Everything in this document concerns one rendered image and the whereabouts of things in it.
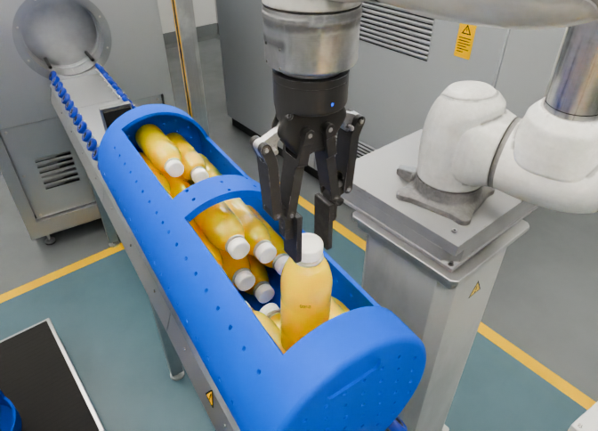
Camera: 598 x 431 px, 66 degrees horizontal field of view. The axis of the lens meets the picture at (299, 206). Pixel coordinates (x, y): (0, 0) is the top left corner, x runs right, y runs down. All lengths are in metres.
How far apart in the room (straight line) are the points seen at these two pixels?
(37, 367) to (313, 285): 1.67
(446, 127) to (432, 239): 0.24
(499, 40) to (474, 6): 1.70
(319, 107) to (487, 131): 0.60
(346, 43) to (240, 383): 0.45
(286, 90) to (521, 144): 0.62
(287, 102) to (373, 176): 0.77
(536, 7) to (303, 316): 0.45
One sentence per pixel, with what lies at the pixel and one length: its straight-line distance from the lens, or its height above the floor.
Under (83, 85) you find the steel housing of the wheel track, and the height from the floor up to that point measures 0.93.
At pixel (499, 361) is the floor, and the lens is 2.27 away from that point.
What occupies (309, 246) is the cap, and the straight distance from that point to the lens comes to 0.58.
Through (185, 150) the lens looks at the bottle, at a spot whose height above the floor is 1.15.
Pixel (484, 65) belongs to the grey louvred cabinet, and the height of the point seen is 1.07.
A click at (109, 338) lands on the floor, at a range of 2.33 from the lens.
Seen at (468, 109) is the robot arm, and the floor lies 1.33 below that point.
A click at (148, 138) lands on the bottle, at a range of 1.19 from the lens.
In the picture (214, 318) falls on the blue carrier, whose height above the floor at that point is 1.17.
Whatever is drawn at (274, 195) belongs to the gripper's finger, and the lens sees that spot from 0.49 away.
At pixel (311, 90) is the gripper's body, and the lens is 0.44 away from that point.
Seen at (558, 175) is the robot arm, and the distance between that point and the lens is 0.97.
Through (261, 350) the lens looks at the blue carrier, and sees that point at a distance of 0.64.
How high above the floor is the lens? 1.71
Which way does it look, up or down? 36 degrees down
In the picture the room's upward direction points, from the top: straight up
